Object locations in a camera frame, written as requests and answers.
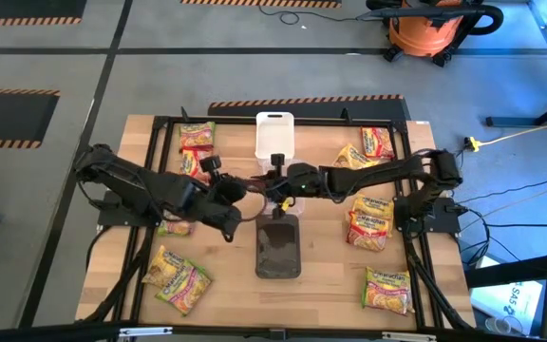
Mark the clear plastic bin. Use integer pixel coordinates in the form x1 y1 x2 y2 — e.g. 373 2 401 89
259 158 307 219

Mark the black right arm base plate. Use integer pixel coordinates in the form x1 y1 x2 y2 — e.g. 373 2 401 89
392 196 462 235

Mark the black floor cable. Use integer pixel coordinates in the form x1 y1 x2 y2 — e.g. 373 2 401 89
457 172 547 205
484 220 547 229
257 3 368 27

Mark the dark grey plastic bin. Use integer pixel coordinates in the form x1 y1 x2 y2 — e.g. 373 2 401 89
254 213 302 280

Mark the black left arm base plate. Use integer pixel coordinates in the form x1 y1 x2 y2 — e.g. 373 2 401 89
96 189 161 229

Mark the black hazard-striped floor mat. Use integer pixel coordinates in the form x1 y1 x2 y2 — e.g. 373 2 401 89
179 0 343 10
0 87 62 150
0 0 88 28
207 94 412 123

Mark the orange shop vacuum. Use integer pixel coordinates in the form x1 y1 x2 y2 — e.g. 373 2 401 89
382 0 467 67

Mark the yellow extension cord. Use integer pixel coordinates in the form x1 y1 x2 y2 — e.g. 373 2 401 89
462 114 547 153

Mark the green Maruchan noodle pack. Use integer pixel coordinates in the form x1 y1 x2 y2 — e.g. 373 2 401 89
179 121 217 153
157 219 195 238
361 266 416 317
155 261 213 317

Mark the black vacuum hose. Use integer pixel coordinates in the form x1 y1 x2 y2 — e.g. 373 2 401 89
356 2 505 37

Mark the red Maruchan noodle pack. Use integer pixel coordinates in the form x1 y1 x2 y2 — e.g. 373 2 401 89
346 211 392 253
360 126 396 161
179 147 214 185

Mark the black aluminium table frame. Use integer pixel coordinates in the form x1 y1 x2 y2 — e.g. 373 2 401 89
74 106 478 342

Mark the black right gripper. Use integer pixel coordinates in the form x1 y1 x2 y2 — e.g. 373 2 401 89
262 161 326 220

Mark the black desk bar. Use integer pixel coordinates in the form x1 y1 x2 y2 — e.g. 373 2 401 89
462 250 547 289

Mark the white plastic bin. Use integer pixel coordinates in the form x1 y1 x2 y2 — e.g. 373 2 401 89
254 111 296 162

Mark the clear plastic cup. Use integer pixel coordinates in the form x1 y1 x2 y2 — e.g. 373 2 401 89
484 315 513 336

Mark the white printed sheet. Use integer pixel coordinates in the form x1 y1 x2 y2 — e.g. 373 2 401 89
469 278 547 330

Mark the silver metal bracket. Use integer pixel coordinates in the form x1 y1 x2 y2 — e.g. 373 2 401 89
118 326 174 338
380 331 438 342

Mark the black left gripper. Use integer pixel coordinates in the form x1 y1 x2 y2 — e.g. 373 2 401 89
195 179 248 244

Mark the black desk leg frame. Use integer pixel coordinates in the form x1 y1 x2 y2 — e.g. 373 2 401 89
485 0 547 128

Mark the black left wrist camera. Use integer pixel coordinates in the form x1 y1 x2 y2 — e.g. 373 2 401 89
198 155 223 185

